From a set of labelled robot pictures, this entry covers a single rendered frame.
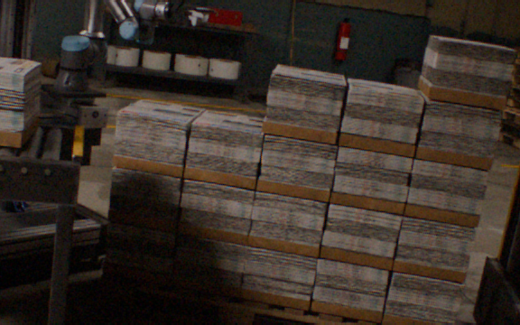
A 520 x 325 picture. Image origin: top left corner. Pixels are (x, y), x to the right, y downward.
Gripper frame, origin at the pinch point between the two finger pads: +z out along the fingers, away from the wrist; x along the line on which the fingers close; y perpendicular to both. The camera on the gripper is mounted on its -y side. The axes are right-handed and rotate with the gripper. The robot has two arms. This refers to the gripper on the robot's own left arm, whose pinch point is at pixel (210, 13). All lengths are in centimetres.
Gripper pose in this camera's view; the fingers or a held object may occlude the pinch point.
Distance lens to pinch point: 325.2
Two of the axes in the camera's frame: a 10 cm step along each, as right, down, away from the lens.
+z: 9.4, 2.1, -2.6
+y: -1.1, 9.3, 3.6
